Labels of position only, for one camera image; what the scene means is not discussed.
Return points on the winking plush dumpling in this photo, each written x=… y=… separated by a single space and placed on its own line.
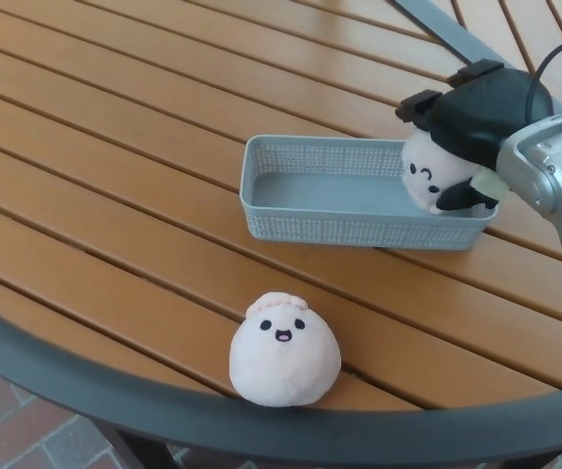
x=427 y=156

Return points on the open-mouth smiling plush dumpling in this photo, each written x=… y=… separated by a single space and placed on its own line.
x=285 y=376

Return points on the grey metal table crossbar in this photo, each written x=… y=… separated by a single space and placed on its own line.
x=437 y=29

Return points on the dark table leg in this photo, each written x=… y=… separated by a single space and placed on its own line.
x=134 y=449

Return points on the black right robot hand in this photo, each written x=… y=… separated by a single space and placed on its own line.
x=486 y=107

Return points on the grey perforated plastic basket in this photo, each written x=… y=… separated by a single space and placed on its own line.
x=329 y=195

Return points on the round wooden slat table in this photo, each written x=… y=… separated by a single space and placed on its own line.
x=65 y=386

